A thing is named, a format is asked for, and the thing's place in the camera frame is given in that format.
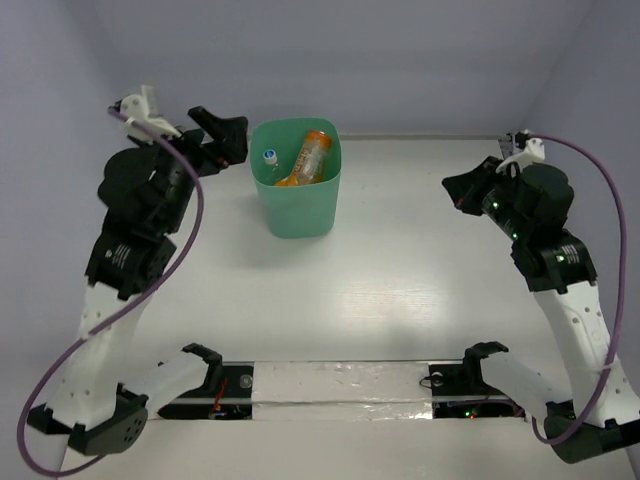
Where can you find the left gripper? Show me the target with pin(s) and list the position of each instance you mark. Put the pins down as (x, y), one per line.
(209, 145)

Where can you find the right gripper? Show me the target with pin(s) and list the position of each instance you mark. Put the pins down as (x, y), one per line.
(467, 187)

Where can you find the clear crushed plastic bottle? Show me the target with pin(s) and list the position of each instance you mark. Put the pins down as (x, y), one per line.
(274, 171)

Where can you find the tall orange bottle white cap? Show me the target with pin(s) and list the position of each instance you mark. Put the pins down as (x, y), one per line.
(311, 158)

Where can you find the small orange bottle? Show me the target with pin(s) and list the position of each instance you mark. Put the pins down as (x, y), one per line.
(289, 181)

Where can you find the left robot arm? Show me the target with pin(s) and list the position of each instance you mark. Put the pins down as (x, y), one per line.
(146, 189)

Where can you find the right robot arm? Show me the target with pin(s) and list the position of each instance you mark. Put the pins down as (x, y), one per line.
(599, 411)

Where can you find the green plastic bin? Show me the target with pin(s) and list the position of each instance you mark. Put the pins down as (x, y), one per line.
(301, 211)

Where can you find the silver tape strip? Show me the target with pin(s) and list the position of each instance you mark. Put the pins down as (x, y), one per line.
(340, 391)

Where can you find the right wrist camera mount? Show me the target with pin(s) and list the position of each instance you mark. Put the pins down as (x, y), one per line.
(530, 150)

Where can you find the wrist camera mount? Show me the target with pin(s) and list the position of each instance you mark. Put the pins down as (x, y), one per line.
(530, 150)
(143, 108)

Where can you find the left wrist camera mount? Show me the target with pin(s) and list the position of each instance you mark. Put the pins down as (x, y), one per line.
(143, 108)

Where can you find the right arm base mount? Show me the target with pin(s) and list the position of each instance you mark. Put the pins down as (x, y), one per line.
(475, 395)

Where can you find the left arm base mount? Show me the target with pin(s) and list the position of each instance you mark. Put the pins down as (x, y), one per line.
(225, 394)

